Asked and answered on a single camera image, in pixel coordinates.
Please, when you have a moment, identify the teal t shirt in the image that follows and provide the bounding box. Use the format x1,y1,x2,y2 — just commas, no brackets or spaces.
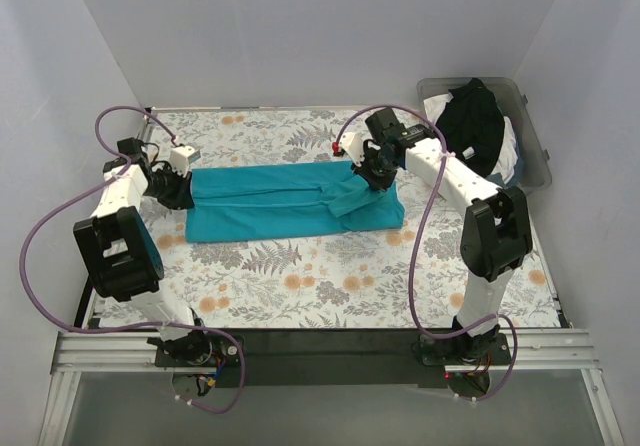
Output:
185,161,405,244

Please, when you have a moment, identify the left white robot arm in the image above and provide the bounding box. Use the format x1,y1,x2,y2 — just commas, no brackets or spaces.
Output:
73,138,213,366

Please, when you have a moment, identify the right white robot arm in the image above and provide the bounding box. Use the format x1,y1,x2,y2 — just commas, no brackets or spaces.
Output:
333,106,533,364

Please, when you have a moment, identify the black t shirt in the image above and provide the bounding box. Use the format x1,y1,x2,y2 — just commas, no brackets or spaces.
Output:
436,78,505,177

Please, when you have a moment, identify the floral patterned table mat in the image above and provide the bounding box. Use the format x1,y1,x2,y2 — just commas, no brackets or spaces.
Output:
97,106,571,330

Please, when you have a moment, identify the white garment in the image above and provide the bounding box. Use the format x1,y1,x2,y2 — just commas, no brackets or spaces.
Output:
423,93,522,184

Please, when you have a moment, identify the grey blue garment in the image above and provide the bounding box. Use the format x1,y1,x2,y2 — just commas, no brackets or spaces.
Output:
486,128,525,187

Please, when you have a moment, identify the clear plastic storage bin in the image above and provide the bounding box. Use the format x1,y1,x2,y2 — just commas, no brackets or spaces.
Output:
416,77,552,195

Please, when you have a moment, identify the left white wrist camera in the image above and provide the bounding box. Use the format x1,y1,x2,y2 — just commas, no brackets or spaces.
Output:
168,145,200,177

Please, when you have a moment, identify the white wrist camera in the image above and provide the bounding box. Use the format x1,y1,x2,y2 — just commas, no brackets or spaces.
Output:
168,145,200,177
332,132,364,166

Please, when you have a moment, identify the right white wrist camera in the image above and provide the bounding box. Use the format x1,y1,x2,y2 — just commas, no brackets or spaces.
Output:
332,132,364,166

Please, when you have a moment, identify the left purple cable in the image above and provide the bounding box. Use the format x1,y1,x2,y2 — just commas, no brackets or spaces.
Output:
18,107,247,414

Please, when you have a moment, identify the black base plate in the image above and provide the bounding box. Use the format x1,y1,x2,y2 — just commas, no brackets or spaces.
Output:
154,334,513,390

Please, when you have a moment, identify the aluminium frame rail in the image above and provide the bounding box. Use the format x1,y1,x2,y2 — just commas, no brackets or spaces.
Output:
39,328,624,445

